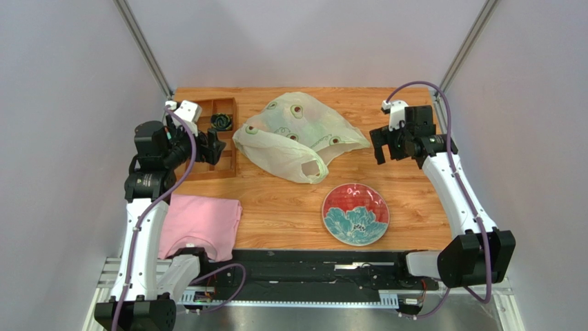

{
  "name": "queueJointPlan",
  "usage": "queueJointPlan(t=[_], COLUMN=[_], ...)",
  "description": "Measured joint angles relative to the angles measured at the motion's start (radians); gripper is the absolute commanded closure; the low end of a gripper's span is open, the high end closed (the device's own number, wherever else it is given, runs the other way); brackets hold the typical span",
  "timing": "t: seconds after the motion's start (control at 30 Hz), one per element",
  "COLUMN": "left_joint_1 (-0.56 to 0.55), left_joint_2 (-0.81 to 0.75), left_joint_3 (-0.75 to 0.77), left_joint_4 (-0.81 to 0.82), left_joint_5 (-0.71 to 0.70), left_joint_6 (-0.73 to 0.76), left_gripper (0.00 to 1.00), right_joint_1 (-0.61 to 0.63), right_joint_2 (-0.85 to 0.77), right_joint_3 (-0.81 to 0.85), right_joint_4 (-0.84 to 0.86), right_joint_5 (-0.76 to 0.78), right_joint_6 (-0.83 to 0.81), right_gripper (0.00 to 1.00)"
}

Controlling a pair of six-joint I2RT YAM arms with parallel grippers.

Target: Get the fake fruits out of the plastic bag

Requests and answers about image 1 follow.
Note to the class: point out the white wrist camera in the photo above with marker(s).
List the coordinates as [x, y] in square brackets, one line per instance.
[188, 111]
[396, 111]

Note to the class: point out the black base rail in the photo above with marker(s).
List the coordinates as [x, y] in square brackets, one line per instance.
[311, 276]

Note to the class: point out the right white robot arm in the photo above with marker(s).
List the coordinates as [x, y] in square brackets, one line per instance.
[479, 252]

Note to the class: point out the pink folded cloth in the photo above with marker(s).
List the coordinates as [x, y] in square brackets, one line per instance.
[200, 222]

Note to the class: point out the wooden divider tray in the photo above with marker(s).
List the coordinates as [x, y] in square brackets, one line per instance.
[227, 165]

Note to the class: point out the red teal floral plate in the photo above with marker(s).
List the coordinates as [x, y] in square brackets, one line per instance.
[355, 214]

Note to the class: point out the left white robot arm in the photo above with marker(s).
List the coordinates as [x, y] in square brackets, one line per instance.
[139, 299]

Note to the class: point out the avocado print plastic bag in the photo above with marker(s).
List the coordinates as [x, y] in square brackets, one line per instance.
[296, 136]

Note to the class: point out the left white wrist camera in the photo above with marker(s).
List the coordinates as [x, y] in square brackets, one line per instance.
[188, 111]

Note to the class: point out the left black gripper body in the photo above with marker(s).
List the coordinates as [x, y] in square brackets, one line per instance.
[179, 149]

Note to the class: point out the dark rolled sock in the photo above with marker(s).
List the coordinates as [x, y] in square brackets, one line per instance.
[221, 122]

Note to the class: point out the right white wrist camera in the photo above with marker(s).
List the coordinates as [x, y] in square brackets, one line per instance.
[396, 111]

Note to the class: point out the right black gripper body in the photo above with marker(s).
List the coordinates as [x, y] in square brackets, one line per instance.
[389, 143]

